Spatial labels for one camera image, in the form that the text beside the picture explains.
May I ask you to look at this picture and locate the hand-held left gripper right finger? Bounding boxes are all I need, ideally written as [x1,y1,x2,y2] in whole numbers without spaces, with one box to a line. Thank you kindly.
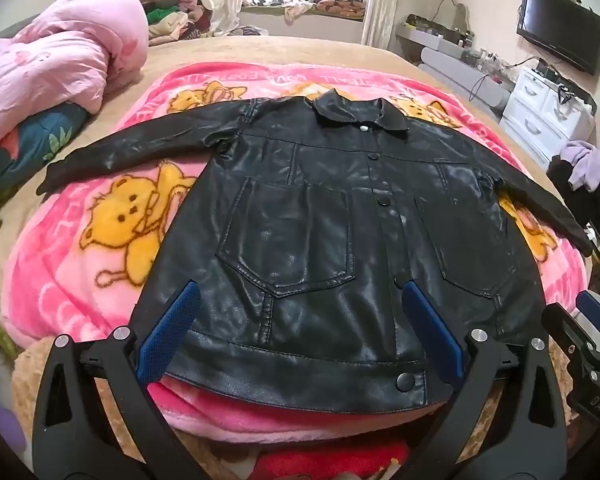
[401,280,568,480]

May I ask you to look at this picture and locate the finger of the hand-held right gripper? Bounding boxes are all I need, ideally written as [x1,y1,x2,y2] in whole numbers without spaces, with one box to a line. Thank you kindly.
[541,302,590,362]
[575,290,600,342]

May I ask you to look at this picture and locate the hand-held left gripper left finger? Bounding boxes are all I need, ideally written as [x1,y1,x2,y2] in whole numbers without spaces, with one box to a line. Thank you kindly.
[31,280,216,480]

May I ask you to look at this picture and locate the black leather jacket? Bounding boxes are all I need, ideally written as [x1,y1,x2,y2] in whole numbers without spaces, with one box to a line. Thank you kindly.
[36,87,595,416]

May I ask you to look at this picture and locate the pile of folded clothes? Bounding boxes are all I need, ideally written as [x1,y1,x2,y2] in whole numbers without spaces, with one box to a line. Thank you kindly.
[142,0,216,46]

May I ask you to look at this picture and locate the clothes on window sill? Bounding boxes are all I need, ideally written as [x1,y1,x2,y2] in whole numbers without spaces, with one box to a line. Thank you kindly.
[242,0,368,23]

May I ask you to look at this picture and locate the pink bear printed blanket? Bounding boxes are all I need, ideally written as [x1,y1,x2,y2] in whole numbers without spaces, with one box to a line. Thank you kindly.
[0,60,591,446]

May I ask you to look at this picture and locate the black garment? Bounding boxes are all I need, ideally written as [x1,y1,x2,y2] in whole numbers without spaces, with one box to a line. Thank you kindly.
[547,155,600,241]

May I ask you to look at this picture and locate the brown plush cloth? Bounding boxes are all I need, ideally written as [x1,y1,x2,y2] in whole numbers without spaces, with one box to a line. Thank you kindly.
[10,335,241,480]

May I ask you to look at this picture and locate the lavender garment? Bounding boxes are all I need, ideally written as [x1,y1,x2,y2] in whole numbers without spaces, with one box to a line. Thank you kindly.
[560,141,600,192]

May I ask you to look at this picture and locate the purple cloth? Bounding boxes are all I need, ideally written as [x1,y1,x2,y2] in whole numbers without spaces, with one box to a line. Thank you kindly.
[0,392,27,461]

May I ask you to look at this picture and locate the white drawer cabinet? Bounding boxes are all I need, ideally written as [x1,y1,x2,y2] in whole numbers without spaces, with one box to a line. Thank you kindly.
[500,65,597,166]

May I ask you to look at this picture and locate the dark floral pillow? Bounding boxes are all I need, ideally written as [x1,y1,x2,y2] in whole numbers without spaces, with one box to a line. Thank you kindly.
[0,102,91,193]

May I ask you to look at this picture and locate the grey cluttered shelf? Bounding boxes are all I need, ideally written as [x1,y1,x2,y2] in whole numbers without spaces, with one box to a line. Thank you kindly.
[395,12,511,111]

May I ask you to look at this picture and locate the pink quilt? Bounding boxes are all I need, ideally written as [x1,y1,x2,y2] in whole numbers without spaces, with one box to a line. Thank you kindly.
[0,0,151,161]

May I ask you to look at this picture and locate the black wall television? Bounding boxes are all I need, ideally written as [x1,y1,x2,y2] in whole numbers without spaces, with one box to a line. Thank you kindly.
[516,0,600,77]

